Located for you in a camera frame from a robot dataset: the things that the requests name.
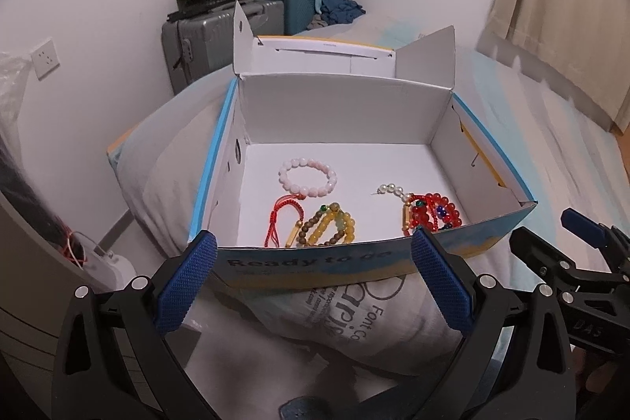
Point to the beige window curtain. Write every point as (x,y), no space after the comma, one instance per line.
(566,6)

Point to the white wall socket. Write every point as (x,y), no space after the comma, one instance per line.
(46,58)

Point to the clear plastic bag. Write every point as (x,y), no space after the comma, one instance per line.
(12,105)

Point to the dark cloth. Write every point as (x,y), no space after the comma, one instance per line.
(29,198)

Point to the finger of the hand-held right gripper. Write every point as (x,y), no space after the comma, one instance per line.
(539,255)
(583,223)

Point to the white cardboard box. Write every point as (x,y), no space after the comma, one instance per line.
(344,125)

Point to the grey suitcase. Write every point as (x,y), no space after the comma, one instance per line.
(206,46)

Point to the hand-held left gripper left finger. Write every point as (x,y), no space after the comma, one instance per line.
(187,282)

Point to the teal suitcase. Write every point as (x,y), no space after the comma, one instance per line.
(295,2)

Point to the dark blue clothes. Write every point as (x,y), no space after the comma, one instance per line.
(342,9)

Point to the grey white pillow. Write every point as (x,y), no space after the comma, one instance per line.
(162,164)

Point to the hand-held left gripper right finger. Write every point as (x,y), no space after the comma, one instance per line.
(443,282)

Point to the white plastic container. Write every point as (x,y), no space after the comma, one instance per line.
(108,265)

